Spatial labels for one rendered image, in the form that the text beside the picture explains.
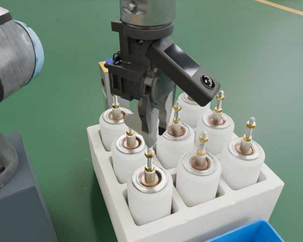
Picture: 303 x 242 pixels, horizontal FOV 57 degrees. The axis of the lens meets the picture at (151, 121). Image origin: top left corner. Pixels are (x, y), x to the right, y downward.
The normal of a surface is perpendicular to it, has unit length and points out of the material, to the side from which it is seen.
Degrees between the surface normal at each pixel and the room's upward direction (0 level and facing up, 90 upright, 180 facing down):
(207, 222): 90
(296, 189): 0
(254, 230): 88
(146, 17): 90
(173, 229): 90
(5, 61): 66
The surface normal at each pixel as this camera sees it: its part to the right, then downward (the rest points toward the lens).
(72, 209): 0.00, -0.79
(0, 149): 0.95, -0.23
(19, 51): 0.89, -0.07
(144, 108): -0.50, 0.30
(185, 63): 0.48, -0.52
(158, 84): 0.86, 0.31
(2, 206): 0.49, 0.53
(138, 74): -0.51, 0.52
